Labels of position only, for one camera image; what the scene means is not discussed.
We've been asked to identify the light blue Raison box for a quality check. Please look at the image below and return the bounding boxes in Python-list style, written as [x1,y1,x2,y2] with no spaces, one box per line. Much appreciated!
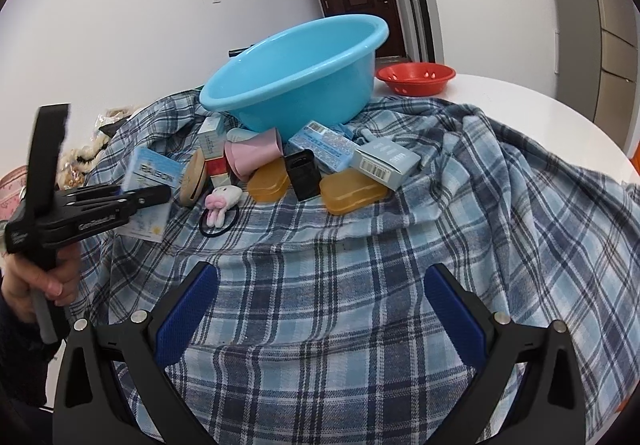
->
[117,146,183,243]

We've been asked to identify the person left hand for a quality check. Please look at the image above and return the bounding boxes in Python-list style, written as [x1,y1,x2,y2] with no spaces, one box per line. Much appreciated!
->
[1,243,80,324]

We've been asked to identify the pink backpack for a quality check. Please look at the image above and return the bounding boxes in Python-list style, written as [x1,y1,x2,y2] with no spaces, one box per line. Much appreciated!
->
[0,166,27,221]

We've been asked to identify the black white furry fabric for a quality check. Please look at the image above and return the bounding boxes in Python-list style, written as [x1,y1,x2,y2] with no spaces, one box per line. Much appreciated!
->
[55,107,134,190]

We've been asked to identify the white grey text box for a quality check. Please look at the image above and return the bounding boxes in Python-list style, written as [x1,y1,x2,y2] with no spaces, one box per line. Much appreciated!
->
[196,114,227,160]

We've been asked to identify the black small box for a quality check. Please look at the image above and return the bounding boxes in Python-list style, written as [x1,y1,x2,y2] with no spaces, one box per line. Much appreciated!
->
[284,150,321,202]

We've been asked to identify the black bicycle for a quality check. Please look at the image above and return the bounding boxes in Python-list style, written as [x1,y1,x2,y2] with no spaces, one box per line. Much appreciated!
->
[228,44,254,58]

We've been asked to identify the blue plaid cloth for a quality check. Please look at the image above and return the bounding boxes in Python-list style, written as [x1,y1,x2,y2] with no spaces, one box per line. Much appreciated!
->
[72,96,639,444]

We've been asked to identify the pale blue patterned box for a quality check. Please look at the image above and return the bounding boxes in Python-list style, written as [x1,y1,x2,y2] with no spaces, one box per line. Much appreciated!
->
[288,120,357,173]

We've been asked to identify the blue plastic basin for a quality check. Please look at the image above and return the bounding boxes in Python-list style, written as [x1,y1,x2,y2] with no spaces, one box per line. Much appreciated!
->
[200,14,388,140]

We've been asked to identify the grey blue barcode box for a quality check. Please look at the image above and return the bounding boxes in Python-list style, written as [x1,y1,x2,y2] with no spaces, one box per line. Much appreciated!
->
[350,138,421,191]

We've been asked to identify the red plastic bowl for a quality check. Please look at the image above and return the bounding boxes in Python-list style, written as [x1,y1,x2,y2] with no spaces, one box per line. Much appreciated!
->
[376,62,457,98]

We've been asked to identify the grey beige refrigerator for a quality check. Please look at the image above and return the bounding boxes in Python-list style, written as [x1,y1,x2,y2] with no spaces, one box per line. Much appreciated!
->
[555,0,639,150]

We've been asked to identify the pink bunny hair tie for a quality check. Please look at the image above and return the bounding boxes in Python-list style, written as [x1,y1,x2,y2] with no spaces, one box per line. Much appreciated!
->
[197,184,245,239]

